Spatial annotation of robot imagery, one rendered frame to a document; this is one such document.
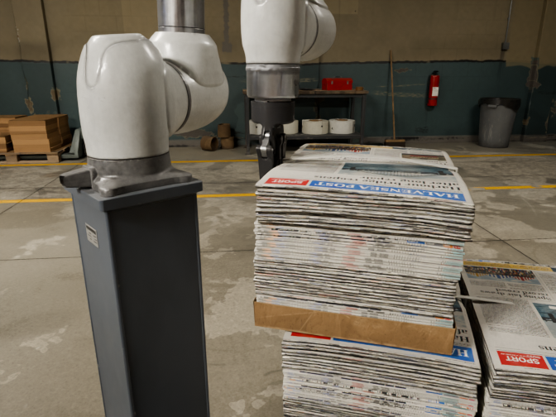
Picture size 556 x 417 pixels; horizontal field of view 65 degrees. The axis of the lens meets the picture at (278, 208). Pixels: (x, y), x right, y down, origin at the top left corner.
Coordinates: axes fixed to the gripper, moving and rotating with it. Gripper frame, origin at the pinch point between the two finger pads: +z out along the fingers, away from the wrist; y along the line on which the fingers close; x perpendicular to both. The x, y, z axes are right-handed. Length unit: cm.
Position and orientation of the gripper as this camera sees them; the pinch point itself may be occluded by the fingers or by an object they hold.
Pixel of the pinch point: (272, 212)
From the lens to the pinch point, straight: 80.6
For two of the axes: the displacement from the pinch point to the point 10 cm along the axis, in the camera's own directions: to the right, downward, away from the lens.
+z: -0.1, 9.5, 3.1
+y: 2.4, -3.0, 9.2
